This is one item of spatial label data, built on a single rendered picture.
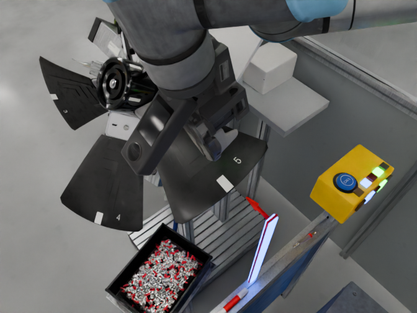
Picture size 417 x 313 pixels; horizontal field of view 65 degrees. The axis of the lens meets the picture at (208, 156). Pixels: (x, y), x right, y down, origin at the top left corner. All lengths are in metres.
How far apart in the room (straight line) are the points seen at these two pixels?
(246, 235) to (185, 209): 1.18
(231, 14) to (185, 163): 0.42
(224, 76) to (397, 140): 0.95
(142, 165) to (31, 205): 1.82
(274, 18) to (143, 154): 0.22
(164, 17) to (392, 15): 0.23
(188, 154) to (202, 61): 0.34
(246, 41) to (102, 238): 1.38
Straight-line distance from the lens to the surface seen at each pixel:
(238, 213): 1.86
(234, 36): 0.93
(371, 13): 0.39
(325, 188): 0.81
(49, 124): 2.58
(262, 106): 1.23
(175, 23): 0.28
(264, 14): 0.27
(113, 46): 1.08
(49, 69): 1.03
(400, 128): 1.26
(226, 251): 1.74
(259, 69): 1.22
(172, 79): 0.33
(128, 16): 0.29
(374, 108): 1.27
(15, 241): 2.13
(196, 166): 0.63
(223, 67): 0.39
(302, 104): 1.27
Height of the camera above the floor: 1.70
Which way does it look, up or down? 52 degrees down
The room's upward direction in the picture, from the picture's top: straight up
